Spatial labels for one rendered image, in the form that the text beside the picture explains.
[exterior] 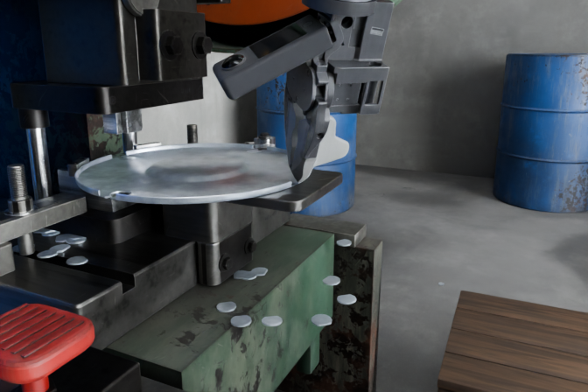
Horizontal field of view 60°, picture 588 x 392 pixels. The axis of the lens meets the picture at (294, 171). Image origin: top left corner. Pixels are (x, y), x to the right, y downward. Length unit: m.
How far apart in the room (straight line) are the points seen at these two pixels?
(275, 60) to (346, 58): 0.08
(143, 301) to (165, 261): 0.05
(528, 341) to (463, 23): 2.93
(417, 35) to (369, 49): 3.38
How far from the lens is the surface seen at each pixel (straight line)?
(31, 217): 0.63
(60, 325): 0.37
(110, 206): 0.67
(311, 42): 0.50
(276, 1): 0.96
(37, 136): 0.72
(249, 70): 0.49
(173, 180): 0.61
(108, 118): 0.71
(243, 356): 0.61
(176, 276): 0.62
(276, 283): 0.66
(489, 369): 1.08
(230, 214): 0.64
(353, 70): 0.51
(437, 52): 3.88
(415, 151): 3.98
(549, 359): 1.15
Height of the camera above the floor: 0.94
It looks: 14 degrees down
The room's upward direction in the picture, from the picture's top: straight up
